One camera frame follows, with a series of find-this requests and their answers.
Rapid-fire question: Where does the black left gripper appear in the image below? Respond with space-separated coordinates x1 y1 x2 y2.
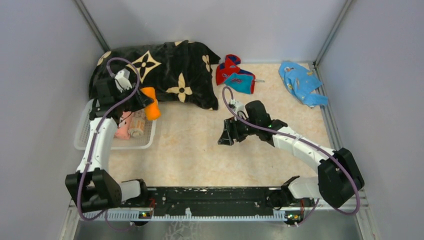
115 82 154 113

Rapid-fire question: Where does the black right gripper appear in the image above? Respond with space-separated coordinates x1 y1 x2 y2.
218 113 259 145

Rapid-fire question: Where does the orange towel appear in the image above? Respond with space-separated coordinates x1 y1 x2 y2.
141 87 162 121

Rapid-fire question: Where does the striped rabbit print towel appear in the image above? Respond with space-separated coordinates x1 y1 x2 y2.
128 110 147 139

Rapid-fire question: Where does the red blue cloth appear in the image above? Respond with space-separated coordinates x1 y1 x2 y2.
215 54 256 95

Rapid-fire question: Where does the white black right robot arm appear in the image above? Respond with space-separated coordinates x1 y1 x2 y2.
217 99 365 209

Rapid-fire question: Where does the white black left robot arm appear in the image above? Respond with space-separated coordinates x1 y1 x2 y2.
65 76 154 219

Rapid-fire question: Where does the rolled pink panda towel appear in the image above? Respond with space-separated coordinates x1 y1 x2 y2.
114 111 133 140

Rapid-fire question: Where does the white plastic basket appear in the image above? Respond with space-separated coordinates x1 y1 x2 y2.
73 99 157 151

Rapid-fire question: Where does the black floral blanket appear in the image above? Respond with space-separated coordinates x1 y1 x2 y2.
88 40 221 111

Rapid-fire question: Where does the blue patterned towel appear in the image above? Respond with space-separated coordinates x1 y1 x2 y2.
278 61 329 108

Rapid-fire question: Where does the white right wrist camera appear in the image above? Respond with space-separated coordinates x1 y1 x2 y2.
228 99 245 115

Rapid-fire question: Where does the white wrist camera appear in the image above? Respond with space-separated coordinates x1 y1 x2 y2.
228 99 245 115
114 69 133 93

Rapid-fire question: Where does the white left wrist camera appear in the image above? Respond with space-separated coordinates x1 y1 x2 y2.
114 69 133 93

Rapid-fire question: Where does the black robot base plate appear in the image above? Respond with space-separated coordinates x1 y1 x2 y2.
118 186 312 218

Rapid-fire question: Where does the aluminium frame rail front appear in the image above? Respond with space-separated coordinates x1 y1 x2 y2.
83 207 300 222

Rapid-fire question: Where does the aluminium frame rail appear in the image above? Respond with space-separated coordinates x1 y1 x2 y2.
311 61 344 150
83 207 300 222

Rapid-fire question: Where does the aluminium frame rail right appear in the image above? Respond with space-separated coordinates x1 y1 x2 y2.
311 61 344 150

